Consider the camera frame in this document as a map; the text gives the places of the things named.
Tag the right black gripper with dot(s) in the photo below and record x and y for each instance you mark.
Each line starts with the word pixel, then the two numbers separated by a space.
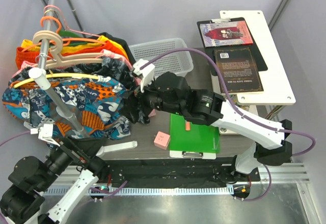
pixel 136 98

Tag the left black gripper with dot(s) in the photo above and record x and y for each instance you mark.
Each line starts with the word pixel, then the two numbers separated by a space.
pixel 80 148

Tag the colourful patterned shorts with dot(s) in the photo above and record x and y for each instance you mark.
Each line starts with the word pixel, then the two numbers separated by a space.
pixel 95 102

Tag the yellow clothes hanger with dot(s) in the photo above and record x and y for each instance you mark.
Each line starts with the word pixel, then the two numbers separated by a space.
pixel 58 77

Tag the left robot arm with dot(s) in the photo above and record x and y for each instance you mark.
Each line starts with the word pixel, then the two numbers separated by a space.
pixel 22 201

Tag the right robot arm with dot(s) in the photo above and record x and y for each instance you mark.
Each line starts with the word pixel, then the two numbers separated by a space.
pixel 172 94

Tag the dark patterned shorts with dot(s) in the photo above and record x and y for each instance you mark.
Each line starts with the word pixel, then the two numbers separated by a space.
pixel 119 71

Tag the yellow shorts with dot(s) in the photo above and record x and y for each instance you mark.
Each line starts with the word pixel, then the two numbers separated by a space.
pixel 71 48

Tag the pink clothes hanger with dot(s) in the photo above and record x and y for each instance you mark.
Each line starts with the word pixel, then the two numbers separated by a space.
pixel 62 17

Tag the beige wooden hanger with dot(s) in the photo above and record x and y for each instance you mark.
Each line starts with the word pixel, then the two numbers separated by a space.
pixel 63 56

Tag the orange knitted shorts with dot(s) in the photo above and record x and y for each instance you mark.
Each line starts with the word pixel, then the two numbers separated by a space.
pixel 106 44

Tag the pink cube power adapter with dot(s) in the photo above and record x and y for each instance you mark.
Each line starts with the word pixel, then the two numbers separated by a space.
pixel 162 140

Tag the white rack base foot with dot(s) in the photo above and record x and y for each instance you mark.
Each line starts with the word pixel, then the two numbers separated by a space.
pixel 116 147

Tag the orange marker pen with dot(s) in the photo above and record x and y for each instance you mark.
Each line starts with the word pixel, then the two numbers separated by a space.
pixel 187 126

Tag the white perforated plastic basket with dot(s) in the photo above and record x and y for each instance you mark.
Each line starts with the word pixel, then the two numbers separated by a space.
pixel 180 63

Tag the black garment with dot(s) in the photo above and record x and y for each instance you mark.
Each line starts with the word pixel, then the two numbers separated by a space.
pixel 121 42

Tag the green clipboard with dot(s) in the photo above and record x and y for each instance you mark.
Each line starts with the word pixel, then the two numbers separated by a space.
pixel 201 142

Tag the silver clothes rack pole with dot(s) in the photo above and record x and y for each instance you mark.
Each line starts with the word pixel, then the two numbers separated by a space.
pixel 51 45

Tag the black hardcover book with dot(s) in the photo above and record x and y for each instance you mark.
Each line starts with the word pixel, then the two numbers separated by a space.
pixel 239 70

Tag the red illustrated book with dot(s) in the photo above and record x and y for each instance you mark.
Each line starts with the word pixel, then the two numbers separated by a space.
pixel 225 33

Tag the black clipboard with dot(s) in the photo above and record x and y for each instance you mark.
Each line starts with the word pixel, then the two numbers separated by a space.
pixel 260 62

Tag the white side table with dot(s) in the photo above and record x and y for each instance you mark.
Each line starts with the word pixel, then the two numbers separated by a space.
pixel 277 92

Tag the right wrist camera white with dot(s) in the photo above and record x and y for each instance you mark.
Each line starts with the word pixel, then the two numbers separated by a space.
pixel 145 71

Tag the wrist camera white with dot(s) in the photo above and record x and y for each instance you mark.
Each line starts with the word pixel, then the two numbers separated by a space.
pixel 145 71
pixel 45 133

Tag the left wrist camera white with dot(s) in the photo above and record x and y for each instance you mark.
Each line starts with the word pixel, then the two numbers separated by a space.
pixel 45 133

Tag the white cable duct strip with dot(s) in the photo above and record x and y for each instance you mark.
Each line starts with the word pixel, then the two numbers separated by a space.
pixel 61 190

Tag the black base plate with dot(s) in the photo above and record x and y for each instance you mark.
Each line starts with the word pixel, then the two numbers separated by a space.
pixel 177 173

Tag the aluminium rail frame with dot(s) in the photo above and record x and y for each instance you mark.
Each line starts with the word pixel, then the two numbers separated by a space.
pixel 283 195

